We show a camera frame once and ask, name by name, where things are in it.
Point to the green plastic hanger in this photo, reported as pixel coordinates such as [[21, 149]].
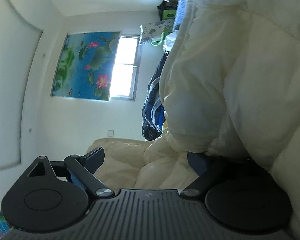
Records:
[[162, 28]]

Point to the dark folded clothes pile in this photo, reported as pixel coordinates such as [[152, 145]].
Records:
[[153, 110]]

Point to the light blue bed sheet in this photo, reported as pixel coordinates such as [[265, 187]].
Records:
[[180, 13]]

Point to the floral fabric bag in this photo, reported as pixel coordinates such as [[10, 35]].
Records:
[[145, 36]]

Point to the white wall socket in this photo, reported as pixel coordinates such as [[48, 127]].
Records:
[[110, 133]]

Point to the bright window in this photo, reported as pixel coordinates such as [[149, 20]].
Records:
[[126, 66]]

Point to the lotus flower window curtain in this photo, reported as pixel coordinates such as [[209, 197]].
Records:
[[85, 66]]

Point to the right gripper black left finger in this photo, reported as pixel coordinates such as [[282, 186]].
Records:
[[54, 195]]

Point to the white puffer jacket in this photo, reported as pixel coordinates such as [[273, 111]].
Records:
[[230, 87]]

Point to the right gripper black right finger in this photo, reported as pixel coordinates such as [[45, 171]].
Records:
[[239, 194]]

